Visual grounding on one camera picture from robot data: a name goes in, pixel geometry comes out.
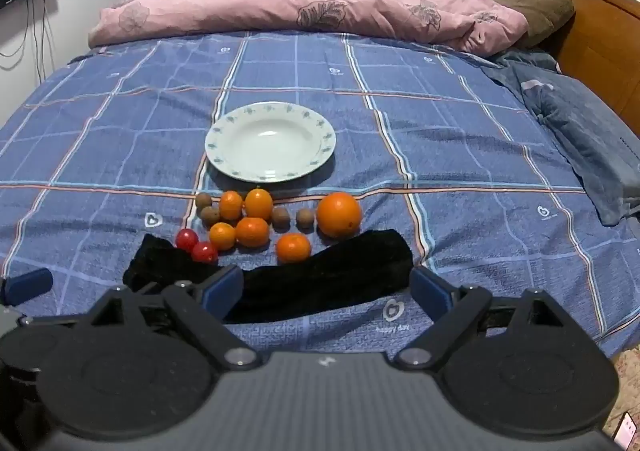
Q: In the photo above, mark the blue plaid bed sheet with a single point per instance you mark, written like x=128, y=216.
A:
x=111, y=148

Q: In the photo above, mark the grey blue blanket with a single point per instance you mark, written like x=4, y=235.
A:
x=600, y=147

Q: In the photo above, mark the black cloth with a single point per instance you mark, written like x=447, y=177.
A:
x=348, y=273

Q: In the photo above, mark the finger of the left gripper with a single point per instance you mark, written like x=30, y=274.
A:
x=21, y=288

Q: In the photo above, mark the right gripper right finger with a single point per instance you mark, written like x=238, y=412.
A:
x=460, y=315

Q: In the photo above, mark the large orange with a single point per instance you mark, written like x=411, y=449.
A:
x=338, y=215

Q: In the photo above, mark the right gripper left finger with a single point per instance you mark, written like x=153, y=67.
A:
x=159, y=324

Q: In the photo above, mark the tangerine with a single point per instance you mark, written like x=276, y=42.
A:
x=230, y=206
x=292, y=248
x=252, y=232
x=258, y=203
x=222, y=236

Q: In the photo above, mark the brown pillow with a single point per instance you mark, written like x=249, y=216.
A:
x=544, y=18

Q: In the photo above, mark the wooden headboard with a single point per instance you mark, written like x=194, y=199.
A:
x=600, y=46

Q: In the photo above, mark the red cherry tomato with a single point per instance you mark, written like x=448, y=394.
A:
x=186, y=240
x=204, y=252

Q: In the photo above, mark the white floral plate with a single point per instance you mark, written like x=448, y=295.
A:
x=269, y=142

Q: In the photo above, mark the smartphone on floor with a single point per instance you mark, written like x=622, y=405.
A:
x=625, y=432

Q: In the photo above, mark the brown longan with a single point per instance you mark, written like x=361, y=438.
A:
x=280, y=218
x=209, y=215
x=305, y=219
x=203, y=200

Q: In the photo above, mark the pink floral quilt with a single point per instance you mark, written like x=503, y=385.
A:
x=480, y=27

